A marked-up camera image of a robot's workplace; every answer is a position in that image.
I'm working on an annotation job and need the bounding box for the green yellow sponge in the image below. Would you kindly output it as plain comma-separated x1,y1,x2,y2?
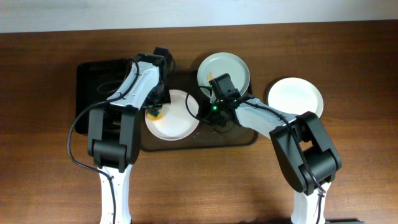
146,108,164,121

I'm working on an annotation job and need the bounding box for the white plate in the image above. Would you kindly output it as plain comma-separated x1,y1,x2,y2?
267,77,324,118
197,52,250,95
145,90,199,141

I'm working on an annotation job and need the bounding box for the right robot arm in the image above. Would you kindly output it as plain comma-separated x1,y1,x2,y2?
198,95,342,223

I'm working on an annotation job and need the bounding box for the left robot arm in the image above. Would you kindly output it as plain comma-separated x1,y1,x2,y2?
88,47,173,223

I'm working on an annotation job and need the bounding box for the brown serving tray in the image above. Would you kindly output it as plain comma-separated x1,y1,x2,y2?
141,70,258,152

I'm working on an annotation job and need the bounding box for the black plastic tray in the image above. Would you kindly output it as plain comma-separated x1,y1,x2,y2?
75,59,131,134

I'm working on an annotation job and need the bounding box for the white plate top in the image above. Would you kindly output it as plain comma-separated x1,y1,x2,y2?
197,52,250,95

